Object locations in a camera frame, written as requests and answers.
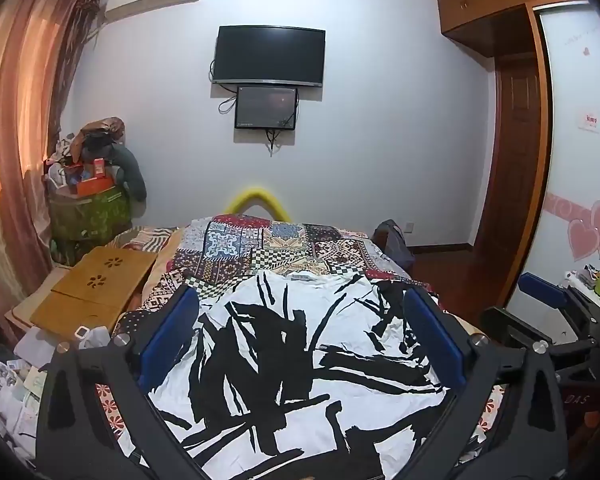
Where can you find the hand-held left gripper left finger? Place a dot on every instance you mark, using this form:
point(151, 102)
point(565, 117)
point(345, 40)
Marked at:
point(172, 335)

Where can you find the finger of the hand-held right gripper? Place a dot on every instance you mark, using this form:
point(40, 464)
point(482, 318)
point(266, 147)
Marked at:
point(510, 325)
point(545, 292)

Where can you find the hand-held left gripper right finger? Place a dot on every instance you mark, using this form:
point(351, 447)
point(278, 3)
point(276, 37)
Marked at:
point(435, 335)

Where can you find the black and white patterned shirt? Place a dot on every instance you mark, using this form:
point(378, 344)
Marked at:
point(290, 360)

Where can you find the small white bottle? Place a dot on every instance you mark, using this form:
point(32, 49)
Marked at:
point(92, 337)

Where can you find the wooden lap desk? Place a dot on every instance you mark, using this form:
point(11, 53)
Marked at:
point(95, 290)

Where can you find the dark grey backpack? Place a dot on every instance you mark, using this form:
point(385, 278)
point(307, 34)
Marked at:
point(392, 242)

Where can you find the patchwork printed blanket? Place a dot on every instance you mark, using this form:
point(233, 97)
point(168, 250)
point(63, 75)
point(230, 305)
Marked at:
point(260, 245)

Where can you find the white heart-sticker wardrobe door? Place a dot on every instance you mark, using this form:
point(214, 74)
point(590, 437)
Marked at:
point(575, 160)

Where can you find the brown wooden door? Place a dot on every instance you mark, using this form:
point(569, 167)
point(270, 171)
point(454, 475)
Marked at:
point(512, 160)

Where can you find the green patterned bag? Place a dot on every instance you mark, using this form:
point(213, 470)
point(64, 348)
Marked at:
point(90, 220)

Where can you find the yellow foam tube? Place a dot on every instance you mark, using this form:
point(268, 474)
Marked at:
point(252, 195)

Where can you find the orange box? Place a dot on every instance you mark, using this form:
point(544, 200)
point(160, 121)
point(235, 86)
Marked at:
point(95, 186)

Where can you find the pile of papers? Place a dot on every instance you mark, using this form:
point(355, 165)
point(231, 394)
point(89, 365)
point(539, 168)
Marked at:
point(15, 400)

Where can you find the pile of clutter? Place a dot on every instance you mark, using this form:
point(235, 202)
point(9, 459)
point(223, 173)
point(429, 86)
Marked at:
point(90, 140)

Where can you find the pink striped curtain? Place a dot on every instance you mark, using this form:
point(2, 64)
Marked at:
point(15, 135)

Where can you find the wooden overhead cabinet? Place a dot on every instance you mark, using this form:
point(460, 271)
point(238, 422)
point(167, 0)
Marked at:
point(485, 5)

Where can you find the small black wall monitor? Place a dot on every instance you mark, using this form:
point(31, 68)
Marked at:
point(266, 107)

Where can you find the black wall television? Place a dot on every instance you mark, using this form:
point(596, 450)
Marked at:
point(270, 55)

